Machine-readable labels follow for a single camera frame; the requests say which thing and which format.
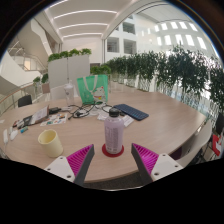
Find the open printed booklet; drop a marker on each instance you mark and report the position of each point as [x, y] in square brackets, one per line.
[40, 115]

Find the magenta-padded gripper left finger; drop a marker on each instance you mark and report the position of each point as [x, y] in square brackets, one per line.
[61, 166]

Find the small white packet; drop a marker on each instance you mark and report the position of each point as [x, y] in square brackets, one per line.
[128, 120]

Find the dark blue keyboard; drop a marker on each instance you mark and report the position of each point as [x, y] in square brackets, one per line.
[131, 112]

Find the small black pouch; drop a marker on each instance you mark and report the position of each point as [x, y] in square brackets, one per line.
[54, 110]

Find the pale yellow cup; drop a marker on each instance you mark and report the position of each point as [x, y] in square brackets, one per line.
[50, 145]

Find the planter with green plants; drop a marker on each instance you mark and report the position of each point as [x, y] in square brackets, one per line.
[45, 78]

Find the row of green hedge plants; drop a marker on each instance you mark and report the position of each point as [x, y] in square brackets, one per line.
[176, 73]

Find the white shell chair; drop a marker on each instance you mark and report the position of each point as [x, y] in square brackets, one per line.
[196, 146]

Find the white cabinet with plants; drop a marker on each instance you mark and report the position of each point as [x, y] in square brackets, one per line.
[68, 70]

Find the flat round red coaster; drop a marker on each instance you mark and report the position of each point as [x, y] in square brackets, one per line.
[113, 155]

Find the colourful sticker sheet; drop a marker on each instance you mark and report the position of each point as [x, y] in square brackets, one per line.
[54, 120]

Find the lilac drink bottle black cap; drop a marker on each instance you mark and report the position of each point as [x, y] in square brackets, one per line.
[114, 135]

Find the blue marker pen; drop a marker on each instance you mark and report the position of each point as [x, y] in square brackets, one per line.
[24, 129]

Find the green tote bag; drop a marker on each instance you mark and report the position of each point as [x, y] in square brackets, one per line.
[88, 90]

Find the white power strip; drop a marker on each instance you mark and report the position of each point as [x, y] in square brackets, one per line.
[5, 136]

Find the dark flat folder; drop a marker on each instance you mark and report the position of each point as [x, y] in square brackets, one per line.
[27, 120]

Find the black office chair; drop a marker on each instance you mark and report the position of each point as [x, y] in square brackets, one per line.
[25, 100]

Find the white computer mouse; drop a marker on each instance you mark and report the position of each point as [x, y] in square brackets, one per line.
[14, 134]

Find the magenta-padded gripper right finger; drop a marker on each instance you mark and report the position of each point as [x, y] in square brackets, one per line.
[165, 165]

